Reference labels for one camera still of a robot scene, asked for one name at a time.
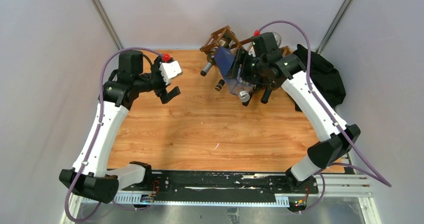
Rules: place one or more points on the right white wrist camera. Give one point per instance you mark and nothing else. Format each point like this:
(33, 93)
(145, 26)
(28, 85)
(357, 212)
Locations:
(251, 51)

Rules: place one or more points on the dark wine bottle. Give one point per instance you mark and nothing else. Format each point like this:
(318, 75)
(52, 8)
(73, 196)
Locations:
(266, 95)
(248, 99)

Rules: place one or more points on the black cloth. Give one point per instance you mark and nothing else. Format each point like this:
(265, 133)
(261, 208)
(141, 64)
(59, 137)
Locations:
(327, 79)

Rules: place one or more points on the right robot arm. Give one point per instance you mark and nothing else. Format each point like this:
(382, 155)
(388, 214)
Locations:
(269, 69)

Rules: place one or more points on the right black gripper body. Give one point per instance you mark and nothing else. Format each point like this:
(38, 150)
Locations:
(248, 70)

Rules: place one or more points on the dark wine bottle left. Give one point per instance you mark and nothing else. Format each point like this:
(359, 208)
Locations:
(248, 99)

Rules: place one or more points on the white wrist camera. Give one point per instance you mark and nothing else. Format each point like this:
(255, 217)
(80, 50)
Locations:
(251, 51)
(170, 71)

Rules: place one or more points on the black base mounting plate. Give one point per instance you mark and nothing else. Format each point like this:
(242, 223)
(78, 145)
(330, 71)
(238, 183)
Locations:
(223, 187)

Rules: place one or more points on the dark wine bottle right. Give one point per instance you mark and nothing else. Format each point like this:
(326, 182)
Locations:
(266, 95)

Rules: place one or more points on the olive green wine bottle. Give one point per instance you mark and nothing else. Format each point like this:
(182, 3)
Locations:
(210, 62)

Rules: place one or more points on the clear bottle black cap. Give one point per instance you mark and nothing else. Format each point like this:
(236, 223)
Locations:
(219, 85)

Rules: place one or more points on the blue square glass bottle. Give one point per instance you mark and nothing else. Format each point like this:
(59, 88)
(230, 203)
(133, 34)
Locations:
(236, 86)

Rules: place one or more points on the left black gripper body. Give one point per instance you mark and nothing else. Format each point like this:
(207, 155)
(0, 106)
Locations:
(157, 80)

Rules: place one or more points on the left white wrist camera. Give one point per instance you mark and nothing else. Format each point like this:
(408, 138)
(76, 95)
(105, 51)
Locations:
(170, 71)

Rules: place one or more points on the brown wooden wine rack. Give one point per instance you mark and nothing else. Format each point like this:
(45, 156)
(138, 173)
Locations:
(225, 37)

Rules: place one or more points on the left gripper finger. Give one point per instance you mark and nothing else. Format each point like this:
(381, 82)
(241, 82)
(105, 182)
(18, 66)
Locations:
(164, 99)
(173, 93)

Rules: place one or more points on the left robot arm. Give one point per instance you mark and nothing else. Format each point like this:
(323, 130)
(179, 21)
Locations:
(89, 176)

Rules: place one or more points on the clear glass bottle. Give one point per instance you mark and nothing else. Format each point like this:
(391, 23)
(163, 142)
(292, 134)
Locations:
(278, 39)

